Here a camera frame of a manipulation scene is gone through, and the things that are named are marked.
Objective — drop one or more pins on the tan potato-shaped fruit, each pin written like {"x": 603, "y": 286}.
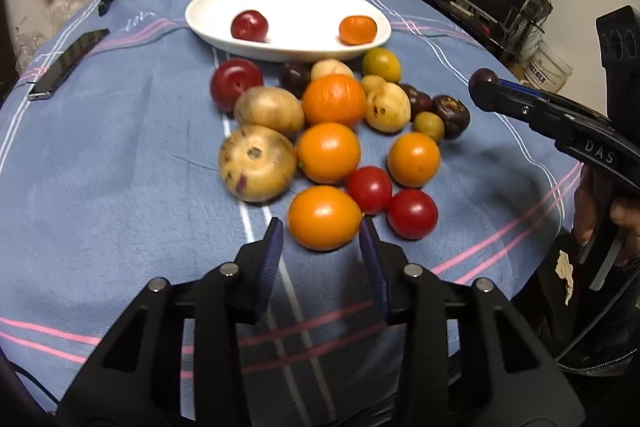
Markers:
{"x": 268, "y": 109}

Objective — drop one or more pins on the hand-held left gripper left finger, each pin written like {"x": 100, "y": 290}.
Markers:
{"x": 272, "y": 257}

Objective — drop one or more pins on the white plastic bucket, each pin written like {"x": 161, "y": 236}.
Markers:
{"x": 547, "y": 67}

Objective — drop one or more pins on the large red plum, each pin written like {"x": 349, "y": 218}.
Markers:
{"x": 235, "y": 84}

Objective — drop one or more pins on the large tan pepino melon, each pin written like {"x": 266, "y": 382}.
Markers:
{"x": 256, "y": 162}

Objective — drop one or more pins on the small smooth orange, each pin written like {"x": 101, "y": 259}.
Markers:
{"x": 328, "y": 152}
{"x": 324, "y": 217}
{"x": 413, "y": 158}

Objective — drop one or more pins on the small ribbed tangerine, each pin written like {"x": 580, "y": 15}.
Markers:
{"x": 357, "y": 30}

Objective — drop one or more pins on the white oval plate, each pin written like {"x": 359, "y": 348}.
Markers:
{"x": 300, "y": 7}

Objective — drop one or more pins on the round tan fruit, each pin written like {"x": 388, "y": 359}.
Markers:
{"x": 330, "y": 68}

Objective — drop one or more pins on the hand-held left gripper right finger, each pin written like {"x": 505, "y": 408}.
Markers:
{"x": 372, "y": 257}

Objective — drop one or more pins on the blue striped tablecloth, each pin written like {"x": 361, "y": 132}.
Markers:
{"x": 125, "y": 182}

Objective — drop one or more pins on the person's right hand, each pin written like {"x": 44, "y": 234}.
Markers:
{"x": 590, "y": 207}

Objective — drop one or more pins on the person's dark jacket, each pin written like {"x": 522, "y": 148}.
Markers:
{"x": 590, "y": 332}

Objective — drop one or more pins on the small tan-green fruit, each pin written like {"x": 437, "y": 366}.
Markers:
{"x": 371, "y": 83}

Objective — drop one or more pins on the black smartphone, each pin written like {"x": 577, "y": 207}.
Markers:
{"x": 65, "y": 64}

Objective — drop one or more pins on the black metal desk rack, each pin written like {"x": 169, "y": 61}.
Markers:
{"x": 537, "y": 14}

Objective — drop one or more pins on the large ribbed orange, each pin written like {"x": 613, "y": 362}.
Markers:
{"x": 334, "y": 101}

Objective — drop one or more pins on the small green fruit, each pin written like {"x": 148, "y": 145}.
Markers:
{"x": 428, "y": 126}

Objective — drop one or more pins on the yellow-green citrus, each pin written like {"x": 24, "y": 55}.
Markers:
{"x": 381, "y": 64}

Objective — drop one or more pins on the dark brown ridged fruit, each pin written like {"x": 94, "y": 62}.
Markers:
{"x": 450, "y": 114}

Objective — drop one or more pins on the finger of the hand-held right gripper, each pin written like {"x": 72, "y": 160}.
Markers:
{"x": 525, "y": 88}
{"x": 520, "y": 111}

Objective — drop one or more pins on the small red plum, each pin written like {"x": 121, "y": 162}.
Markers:
{"x": 249, "y": 26}

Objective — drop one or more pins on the red tomato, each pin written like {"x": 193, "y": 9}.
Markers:
{"x": 369, "y": 189}
{"x": 411, "y": 213}

